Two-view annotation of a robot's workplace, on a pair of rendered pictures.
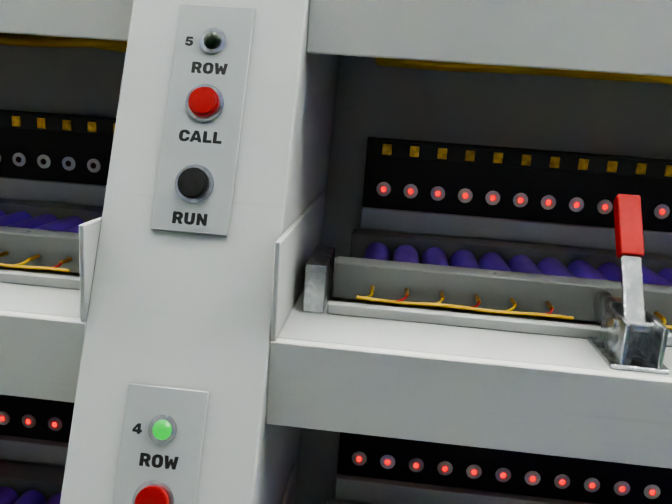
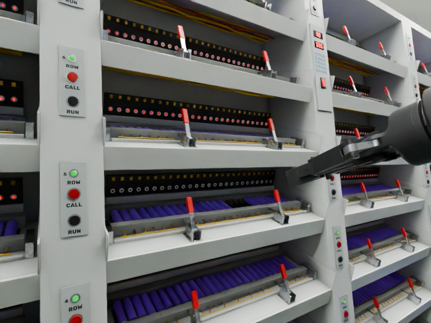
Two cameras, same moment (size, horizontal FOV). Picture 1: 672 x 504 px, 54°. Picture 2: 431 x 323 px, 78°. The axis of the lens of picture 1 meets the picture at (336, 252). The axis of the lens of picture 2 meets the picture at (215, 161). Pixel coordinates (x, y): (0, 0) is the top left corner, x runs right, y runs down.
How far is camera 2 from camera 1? 0.86 m
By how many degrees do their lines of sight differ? 37
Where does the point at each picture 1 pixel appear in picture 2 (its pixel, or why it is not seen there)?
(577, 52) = not seen: hidden behind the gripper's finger
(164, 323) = (333, 216)
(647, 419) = (373, 215)
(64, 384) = (320, 230)
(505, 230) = not seen: hidden behind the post
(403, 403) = (354, 220)
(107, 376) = (329, 227)
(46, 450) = (265, 249)
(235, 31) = not seen: hidden behind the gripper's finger
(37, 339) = (319, 223)
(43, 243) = (292, 204)
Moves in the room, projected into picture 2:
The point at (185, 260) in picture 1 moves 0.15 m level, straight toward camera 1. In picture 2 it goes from (333, 205) to (392, 205)
